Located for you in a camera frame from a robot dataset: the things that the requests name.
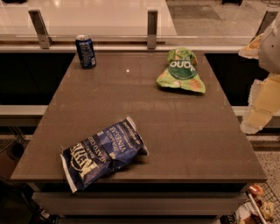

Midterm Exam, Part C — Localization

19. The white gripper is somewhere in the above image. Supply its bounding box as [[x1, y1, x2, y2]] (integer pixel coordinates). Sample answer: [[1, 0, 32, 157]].
[[238, 14, 280, 134]]

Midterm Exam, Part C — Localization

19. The blue Kettle chip bag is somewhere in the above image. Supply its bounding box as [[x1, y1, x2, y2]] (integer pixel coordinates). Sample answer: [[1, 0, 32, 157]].
[[60, 116, 149, 193]]

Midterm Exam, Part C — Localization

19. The green chip bag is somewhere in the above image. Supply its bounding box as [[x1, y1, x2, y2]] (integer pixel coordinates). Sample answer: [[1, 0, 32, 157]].
[[157, 47, 206, 94]]

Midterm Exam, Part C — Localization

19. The blue pepsi can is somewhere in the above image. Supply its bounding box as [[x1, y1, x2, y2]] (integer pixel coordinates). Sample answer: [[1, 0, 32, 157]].
[[75, 35, 96, 69]]

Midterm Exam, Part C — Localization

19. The right metal railing bracket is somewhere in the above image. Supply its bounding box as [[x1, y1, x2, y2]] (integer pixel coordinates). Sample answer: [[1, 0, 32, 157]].
[[256, 11, 280, 36]]

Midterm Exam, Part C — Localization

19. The wire basket with snacks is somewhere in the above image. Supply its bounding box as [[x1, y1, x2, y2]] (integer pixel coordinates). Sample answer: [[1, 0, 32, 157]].
[[220, 183, 280, 224]]

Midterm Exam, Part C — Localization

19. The left metal railing bracket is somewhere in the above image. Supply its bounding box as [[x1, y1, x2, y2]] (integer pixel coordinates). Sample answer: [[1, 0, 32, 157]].
[[29, 10, 52, 49]]

